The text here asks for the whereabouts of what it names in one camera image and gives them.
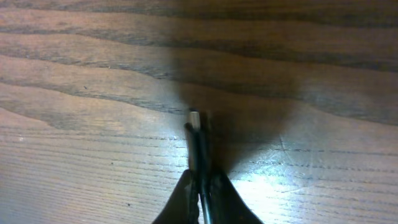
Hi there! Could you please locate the black USB charger cable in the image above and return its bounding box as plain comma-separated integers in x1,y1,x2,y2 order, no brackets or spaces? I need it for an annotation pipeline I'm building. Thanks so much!
183,110,214,224

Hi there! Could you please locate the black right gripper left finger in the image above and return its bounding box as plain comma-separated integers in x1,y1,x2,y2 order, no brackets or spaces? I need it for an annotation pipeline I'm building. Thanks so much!
152,169,199,224

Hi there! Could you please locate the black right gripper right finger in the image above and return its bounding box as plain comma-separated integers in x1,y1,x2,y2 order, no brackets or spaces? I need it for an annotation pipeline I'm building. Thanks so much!
210,169,262,224

